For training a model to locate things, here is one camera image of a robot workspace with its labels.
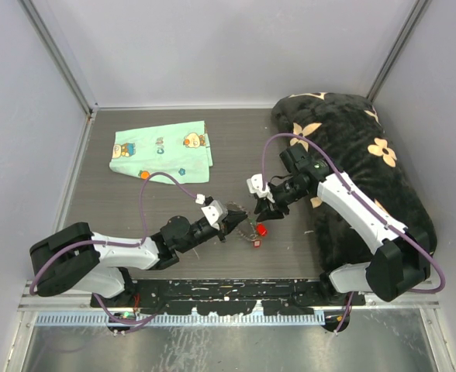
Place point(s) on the red key tag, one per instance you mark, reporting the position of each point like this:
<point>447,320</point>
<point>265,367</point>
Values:
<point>261,229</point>

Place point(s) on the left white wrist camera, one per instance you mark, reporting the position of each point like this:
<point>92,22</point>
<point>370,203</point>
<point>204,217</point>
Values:
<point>215,212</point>

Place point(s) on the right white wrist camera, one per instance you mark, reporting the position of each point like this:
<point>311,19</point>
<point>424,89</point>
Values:
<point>257,186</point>

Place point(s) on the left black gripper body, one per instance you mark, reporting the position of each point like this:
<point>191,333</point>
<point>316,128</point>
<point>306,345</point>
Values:
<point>213,232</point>

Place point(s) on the metal keyring disc with rings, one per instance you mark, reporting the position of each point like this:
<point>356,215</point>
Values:
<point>245,229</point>

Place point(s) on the right aluminium frame post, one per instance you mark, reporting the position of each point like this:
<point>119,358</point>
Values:
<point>406,31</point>

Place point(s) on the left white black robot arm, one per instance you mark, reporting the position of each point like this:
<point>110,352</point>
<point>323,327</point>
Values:
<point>77,258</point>

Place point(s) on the aluminium frame post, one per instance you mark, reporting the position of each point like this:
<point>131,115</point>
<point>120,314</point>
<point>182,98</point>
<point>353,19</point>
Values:
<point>45,22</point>
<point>406,31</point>

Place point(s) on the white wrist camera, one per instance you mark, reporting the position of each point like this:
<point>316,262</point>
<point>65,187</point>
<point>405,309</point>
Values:
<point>257,186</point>
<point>215,212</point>

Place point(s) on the black floral plush pillow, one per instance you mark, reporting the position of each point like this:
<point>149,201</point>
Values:
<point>347,128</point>

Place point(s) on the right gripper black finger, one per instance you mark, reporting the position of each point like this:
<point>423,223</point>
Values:
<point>275,214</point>
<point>263,206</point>

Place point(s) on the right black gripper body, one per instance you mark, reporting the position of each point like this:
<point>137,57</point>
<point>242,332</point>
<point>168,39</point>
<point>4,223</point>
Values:
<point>286,193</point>

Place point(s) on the white slotted cable duct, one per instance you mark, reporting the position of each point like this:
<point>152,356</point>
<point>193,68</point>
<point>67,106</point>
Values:
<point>257,318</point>

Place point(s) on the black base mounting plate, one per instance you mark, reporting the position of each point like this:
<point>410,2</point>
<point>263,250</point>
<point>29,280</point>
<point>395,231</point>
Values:
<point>226,297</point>

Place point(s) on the left aluminium frame post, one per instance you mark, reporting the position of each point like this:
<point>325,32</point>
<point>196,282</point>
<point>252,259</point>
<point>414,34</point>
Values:
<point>45,22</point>

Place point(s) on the green cartoon print cloth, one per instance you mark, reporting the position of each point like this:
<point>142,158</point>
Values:
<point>181,150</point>

